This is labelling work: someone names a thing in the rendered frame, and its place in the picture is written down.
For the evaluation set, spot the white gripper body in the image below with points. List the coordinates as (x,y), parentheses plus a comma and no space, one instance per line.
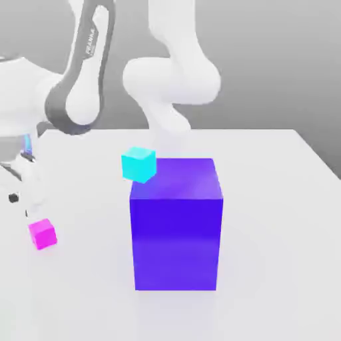
(25,181)

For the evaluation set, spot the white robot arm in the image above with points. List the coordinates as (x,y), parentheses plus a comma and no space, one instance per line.
(186,77)

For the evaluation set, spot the small magenta cube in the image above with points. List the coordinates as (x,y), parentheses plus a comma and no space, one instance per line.
(42,235)

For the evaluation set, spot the small cyan cube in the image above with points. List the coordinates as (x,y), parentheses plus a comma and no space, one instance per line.
(137,166)

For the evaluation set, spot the large purple box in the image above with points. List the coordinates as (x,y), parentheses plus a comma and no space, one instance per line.
(175,234)

